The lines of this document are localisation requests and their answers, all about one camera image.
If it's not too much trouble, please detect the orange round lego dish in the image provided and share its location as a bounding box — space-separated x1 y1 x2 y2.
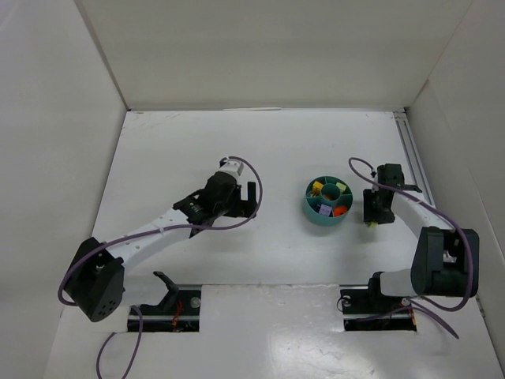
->
333 205 348 217

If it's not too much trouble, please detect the light purple square lego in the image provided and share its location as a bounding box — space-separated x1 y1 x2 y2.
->
318 204 332 217

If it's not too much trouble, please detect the small yellow lego brick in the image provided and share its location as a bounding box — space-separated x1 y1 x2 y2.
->
311 181 324 197

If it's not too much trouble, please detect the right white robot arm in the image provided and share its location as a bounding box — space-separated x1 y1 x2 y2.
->
363 163 480 298

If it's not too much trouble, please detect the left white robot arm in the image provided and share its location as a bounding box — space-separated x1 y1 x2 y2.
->
62 171 258 322

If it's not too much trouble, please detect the teal round divided container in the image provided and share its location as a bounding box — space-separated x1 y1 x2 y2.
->
303 176 354 227

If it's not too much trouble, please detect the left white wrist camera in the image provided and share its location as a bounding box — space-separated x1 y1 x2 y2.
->
218 157 244 184

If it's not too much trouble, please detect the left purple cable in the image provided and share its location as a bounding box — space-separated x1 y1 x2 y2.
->
58 156 264 379

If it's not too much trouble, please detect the purple cable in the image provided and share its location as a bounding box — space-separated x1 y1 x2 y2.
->
348 156 477 340
58 156 264 379

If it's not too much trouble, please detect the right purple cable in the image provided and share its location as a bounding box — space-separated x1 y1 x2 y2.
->
348 156 477 340

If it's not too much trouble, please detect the aluminium rail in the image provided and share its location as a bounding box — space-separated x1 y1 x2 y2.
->
393 110 435 206

